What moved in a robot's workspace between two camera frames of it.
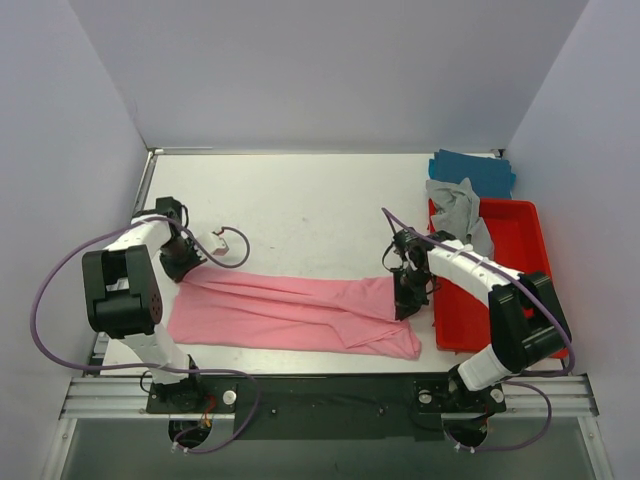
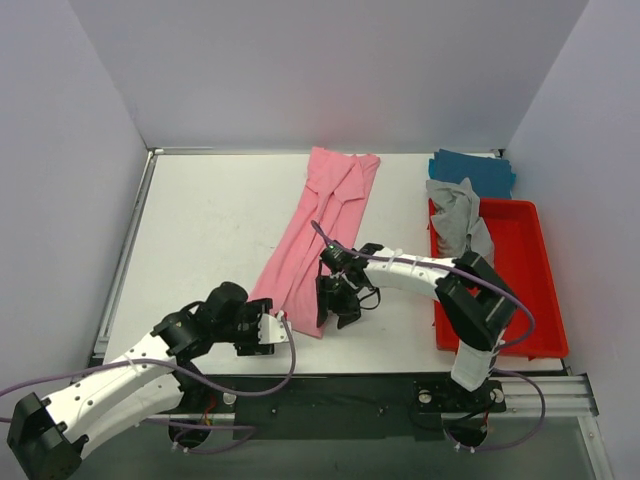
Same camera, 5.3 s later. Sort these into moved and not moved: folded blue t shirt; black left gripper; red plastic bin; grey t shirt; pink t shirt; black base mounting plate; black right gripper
Moved: pink t shirt; black left gripper; black right gripper
Not moved: black base mounting plate; grey t shirt; red plastic bin; folded blue t shirt
